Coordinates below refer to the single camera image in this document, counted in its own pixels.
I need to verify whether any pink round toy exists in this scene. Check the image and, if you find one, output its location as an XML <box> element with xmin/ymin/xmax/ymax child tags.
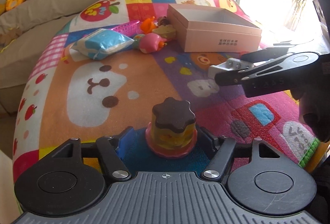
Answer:
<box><xmin>132</xmin><ymin>33</ymin><xmax>167</xmax><ymax>54</ymax></box>

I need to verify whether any blue wet wipes pack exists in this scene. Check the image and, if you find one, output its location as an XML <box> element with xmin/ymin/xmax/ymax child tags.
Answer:
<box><xmin>71</xmin><ymin>28</ymin><xmax>134</xmax><ymax>60</ymax></box>

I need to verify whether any yellow brown pudding toy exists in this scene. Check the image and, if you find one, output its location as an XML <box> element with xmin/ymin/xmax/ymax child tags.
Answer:
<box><xmin>145</xmin><ymin>97</ymin><xmax>197</xmax><ymax>159</ymax></box>

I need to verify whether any colourful cartoon play mat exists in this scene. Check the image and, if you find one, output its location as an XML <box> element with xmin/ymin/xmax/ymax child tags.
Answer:
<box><xmin>13</xmin><ymin>0</ymin><xmax>320</xmax><ymax>178</ymax></box>

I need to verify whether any cartoon boy keychain figure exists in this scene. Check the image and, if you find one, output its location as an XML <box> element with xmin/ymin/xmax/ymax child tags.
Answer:
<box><xmin>157</xmin><ymin>16</ymin><xmax>171</xmax><ymax>26</ymax></box>

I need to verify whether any brown small plush toy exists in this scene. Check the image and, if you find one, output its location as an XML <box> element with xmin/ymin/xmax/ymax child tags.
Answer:
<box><xmin>0</xmin><ymin>28</ymin><xmax>22</xmax><ymax>48</ymax></box>

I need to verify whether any pink plastic toy net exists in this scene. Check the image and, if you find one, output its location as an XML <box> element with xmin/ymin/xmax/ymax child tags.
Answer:
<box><xmin>110</xmin><ymin>20</ymin><xmax>141</xmax><ymax>37</ymax></box>

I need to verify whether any dark gloved right hand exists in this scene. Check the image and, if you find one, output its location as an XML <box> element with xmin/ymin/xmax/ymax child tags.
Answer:
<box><xmin>290</xmin><ymin>86</ymin><xmax>329</xmax><ymax>143</ymax></box>

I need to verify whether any orange pumpkin toy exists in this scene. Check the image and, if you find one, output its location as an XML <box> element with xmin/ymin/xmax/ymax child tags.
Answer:
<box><xmin>140</xmin><ymin>16</ymin><xmax>158</xmax><ymax>34</ymax></box>

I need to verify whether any pink cardboard box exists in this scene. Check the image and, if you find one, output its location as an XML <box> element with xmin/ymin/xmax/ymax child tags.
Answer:
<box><xmin>167</xmin><ymin>4</ymin><xmax>262</xmax><ymax>53</ymax></box>

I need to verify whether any yellow cat toy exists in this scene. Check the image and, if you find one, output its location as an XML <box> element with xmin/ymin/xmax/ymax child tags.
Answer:
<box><xmin>152</xmin><ymin>24</ymin><xmax>176</xmax><ymax>40</ymax></box>

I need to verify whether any beige sofa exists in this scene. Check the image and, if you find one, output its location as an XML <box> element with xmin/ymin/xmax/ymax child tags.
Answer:
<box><xmin>1</xmin><ymin>0</ymin><xmax>99</xmax><ymax>117</ymax></box>

